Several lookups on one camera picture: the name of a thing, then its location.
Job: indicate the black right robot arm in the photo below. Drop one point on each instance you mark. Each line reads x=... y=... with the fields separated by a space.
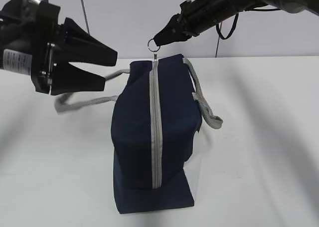
x=200 y=15

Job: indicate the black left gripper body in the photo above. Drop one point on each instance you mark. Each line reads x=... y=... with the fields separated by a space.
x=28 y=34

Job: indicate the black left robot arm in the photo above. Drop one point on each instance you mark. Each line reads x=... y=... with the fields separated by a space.
x=33 y=43

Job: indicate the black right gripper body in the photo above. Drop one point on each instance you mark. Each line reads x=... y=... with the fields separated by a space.
x=180 y=23

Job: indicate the navy blue lunch bag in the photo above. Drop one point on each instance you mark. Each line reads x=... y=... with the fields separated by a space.
x=153 y=125

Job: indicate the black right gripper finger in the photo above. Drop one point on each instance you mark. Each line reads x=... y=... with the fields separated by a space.
x=172 y=38
x=173 y=27

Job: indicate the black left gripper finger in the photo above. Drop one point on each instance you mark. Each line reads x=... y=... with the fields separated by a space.
x=67 y=78
x=76 y=45

